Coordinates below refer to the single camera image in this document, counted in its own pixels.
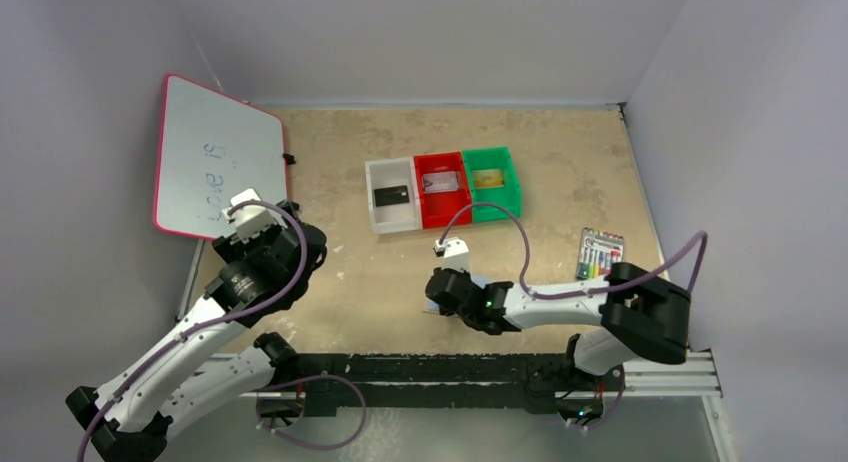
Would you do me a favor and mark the red plastic bin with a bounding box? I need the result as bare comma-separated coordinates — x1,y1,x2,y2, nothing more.
413,152,472,229

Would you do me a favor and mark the green plastic bin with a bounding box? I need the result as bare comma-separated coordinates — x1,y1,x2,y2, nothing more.
461,146,523,218

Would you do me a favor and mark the white plastic bin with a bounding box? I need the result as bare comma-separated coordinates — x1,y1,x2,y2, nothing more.
365,157,423,235

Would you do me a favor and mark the pack of coloured markers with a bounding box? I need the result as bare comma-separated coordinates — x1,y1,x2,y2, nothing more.
575,227,625,280

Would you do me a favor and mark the beige leather card holder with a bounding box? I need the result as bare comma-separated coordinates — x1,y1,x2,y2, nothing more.
425,275,491,314

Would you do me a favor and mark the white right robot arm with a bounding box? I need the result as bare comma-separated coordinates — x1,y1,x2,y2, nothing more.
425,262,691,377

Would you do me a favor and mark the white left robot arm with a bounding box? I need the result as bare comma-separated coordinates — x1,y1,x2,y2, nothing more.
66,199,327,461

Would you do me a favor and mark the gold credit card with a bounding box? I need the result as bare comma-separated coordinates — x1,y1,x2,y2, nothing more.
471,169,505,190

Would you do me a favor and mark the black credit card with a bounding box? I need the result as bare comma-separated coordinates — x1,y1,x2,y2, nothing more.
372,185,410,207

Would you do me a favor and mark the pink framed whiteboard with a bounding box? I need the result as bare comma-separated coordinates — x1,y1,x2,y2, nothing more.
152,74,290,240

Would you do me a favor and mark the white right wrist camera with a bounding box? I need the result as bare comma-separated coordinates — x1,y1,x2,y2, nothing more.
434,237,471,273

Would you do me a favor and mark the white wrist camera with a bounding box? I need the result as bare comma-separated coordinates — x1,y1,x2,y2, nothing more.
221,188,279,243
434,237,471,273

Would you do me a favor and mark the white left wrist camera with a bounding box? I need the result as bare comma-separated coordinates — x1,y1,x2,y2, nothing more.
221,188,279,243

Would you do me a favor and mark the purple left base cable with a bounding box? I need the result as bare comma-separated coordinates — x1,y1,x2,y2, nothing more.
254,374,368,452

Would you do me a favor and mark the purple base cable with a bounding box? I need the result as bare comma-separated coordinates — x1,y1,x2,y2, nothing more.
563,369,628,434
254,374,368,452

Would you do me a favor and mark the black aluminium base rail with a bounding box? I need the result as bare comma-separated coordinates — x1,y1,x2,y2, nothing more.
135,351,723,421

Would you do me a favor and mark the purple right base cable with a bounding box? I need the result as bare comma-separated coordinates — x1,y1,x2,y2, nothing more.
563,369,628,434

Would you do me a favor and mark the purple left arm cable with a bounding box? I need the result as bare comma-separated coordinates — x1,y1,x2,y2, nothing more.
75,200,310,462

